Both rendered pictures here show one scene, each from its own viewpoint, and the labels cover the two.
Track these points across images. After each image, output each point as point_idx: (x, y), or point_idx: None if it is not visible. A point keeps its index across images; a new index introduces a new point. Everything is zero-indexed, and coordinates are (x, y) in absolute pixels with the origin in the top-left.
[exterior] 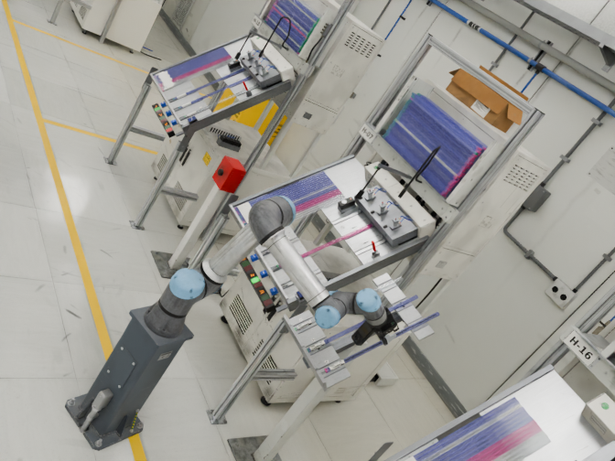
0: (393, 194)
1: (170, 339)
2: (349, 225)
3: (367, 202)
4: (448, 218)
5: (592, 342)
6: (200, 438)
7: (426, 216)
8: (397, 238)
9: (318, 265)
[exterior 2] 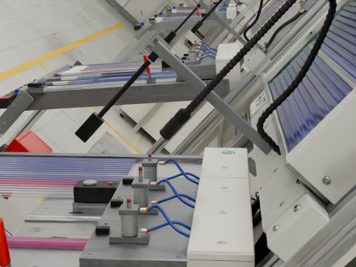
0: (207, 187)
1: None
2: (54, 231)
3: (132, 190)
4: (281, 229)
5: None
6: None
7: (240, 238)
8: (100, 261)
9: None
